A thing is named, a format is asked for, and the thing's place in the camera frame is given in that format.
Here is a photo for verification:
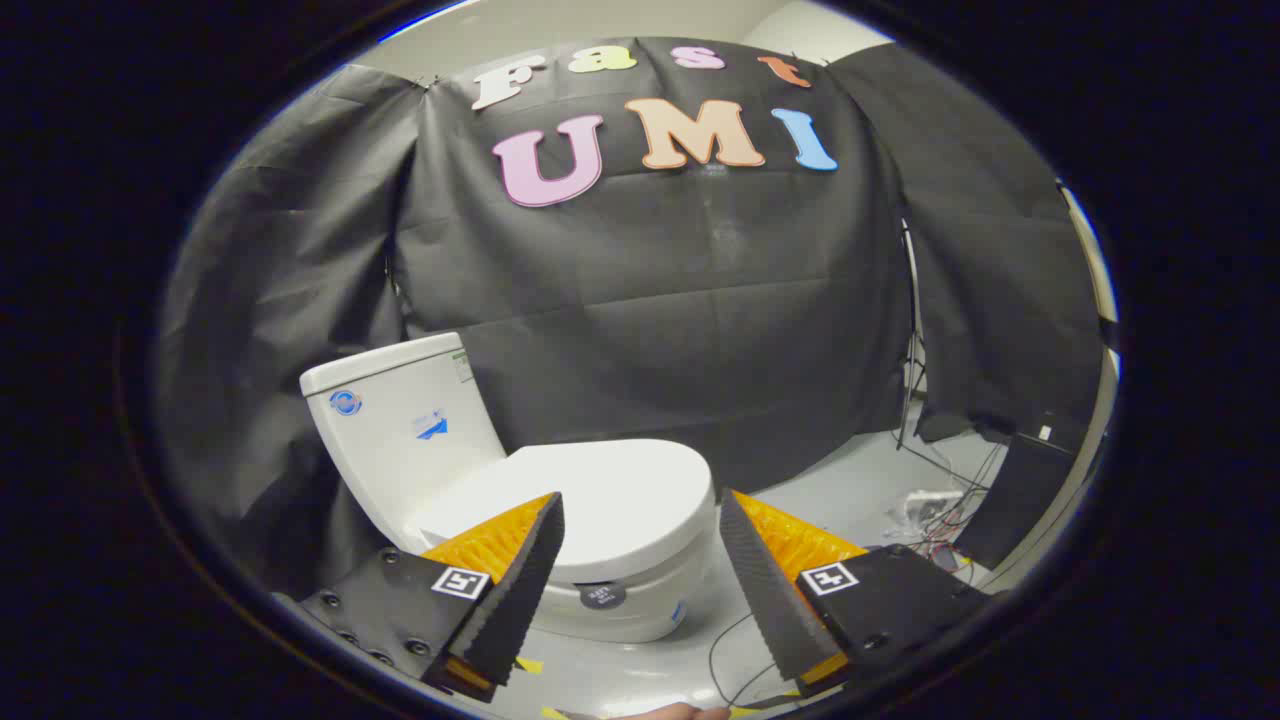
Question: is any white toilet lid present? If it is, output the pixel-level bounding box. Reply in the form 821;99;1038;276
410;438;717;586

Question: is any tangle of floor cables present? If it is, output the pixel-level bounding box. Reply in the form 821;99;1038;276
888;430;1003;591

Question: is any black box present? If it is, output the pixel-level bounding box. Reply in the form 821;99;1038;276
955;432;1079;571

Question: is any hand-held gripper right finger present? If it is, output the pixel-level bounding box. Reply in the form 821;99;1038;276
718;488;991;699

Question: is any thin metal stand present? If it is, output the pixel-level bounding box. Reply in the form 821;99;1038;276
897;220;927;451

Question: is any black backdrop cloth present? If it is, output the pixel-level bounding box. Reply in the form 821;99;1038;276
160;38;1106;601

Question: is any white ceramic toilet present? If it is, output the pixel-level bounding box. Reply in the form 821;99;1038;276
300;332;717;644

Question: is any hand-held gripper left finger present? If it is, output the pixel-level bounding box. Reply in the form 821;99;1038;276
300;492;566;703

